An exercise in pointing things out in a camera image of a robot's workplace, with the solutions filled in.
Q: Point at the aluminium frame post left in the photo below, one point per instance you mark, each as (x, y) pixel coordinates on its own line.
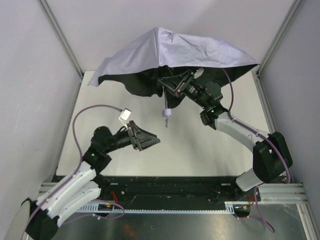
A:
(54, 24)

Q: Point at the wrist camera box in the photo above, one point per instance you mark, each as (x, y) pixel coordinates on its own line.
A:
(124, 115)
(198, 73)

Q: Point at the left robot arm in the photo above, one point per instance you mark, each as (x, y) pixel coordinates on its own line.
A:
(84, 184)

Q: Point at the aluminium frame post right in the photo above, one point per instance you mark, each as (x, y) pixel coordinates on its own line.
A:
(280, 34)

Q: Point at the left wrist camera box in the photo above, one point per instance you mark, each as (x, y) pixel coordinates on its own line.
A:
(124, 115)

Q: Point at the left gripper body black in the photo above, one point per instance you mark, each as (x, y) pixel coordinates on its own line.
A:
(135, 136)

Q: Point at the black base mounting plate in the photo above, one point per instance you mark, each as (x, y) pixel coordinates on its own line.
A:
(175, 193)

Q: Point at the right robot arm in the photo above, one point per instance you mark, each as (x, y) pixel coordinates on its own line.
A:
(271, 156)

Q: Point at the lilac folding umbrella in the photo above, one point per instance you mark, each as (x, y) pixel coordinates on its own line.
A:
(161, 47)

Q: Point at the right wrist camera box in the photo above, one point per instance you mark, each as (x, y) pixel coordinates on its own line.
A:
(198, 73)

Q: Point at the aluminium rail front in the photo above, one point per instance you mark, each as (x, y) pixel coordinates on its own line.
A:
(277, 192)

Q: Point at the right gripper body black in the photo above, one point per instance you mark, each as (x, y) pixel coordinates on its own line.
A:
(182, 83)

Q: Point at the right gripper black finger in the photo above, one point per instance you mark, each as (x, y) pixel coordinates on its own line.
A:
(170, 96)
(173, 80)

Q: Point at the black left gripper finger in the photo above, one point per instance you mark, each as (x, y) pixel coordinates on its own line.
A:
(147, 141)
(139, 132)

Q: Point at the aluminium frame post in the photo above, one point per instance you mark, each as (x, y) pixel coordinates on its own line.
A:
(54, 24)
(280, 34)

